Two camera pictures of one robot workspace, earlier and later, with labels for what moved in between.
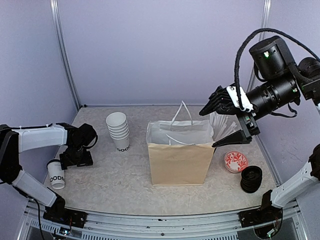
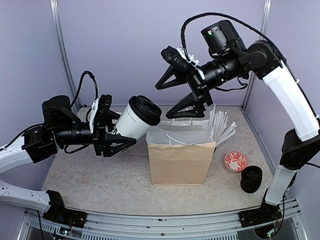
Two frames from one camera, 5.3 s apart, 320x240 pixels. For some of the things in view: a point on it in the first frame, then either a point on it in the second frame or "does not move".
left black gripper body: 76,158 → 98,135
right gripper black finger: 237,137 → 189,107
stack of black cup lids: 251,179 does not move
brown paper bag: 180,152 does not move
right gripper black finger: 222,104 → 181,76
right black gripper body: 248,119 → 195,81
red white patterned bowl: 235,161 does not move
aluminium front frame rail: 223,226 does not move
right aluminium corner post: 266,8 does not move
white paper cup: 56,174 → 129,124
